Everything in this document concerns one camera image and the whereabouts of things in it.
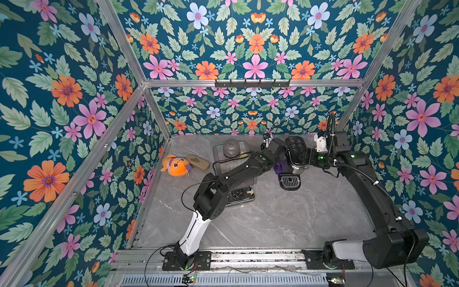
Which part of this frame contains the purple microfiber cloth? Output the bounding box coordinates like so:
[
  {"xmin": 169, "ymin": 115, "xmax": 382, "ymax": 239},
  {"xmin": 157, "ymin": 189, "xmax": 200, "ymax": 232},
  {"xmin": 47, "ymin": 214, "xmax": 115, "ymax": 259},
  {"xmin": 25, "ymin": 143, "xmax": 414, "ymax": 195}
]
[{"xmin": 273, "ymin": 161, "xmax": 288, "ymax": 175}]

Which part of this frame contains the black capsule coffee machine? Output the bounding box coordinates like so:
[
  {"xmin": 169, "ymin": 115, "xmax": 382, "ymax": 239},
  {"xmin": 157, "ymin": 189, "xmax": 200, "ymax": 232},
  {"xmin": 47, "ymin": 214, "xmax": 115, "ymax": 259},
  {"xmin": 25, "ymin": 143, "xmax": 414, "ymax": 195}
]
[{"xmin": 278, "ymin": 136, "xmax": 311, "ymax": 191}]

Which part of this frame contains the silver espresso coffee machine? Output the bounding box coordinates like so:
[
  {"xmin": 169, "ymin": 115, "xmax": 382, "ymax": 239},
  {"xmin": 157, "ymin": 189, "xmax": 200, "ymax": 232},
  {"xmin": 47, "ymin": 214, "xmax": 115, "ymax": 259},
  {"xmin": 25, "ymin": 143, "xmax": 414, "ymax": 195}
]
[{"xmin": 212, "ymin": 139, "xmax": 257, "ymax": 207}]

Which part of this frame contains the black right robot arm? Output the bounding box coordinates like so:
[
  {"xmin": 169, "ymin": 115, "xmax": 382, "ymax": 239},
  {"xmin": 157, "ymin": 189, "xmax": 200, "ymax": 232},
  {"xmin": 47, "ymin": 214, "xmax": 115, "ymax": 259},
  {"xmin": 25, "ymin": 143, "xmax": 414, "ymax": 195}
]
[{"xmin": 309, "ymin": 113, "xmax": 429, "ymax": 269}]

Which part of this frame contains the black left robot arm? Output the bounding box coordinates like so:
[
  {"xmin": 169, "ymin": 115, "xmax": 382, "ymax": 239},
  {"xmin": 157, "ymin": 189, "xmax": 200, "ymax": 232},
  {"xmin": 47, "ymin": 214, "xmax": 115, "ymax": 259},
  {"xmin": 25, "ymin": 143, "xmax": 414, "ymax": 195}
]
[{"xmin": 173, "ymin": 138, "xmax": 286, "ymax": 270}]

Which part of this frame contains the orange plush toy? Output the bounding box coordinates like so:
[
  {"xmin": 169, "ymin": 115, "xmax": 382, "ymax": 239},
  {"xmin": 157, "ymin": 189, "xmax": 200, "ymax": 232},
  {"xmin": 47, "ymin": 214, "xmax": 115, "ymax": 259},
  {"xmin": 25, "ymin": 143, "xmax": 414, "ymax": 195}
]
[{"xmin": 161, "ymin": 154, "xmax": 192, "ymax": 177}]

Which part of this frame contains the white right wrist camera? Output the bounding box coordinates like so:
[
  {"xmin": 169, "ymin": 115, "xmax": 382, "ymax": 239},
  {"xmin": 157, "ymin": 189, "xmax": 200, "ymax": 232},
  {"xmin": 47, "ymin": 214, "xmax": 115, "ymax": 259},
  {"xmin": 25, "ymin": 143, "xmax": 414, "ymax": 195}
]
[{"xmin": 314, "ymin": 134, "xmax": 328, "ymax": 154}]

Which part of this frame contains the black hook rail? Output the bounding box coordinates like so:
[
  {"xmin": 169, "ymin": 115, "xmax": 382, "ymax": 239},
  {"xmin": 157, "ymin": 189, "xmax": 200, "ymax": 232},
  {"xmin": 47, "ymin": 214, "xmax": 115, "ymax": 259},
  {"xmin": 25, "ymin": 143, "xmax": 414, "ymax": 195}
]
[{"xmin": 214, "ymin": 79, "xmax": 290, "ymax": 88}]

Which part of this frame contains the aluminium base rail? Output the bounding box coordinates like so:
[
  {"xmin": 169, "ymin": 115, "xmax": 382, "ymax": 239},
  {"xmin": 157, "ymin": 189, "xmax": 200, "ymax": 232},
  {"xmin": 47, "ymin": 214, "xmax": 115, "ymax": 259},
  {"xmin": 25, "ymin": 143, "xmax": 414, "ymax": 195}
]
[{"xmin": 105, "ymin": 248, "xmax": 416, "ymax": 287}]

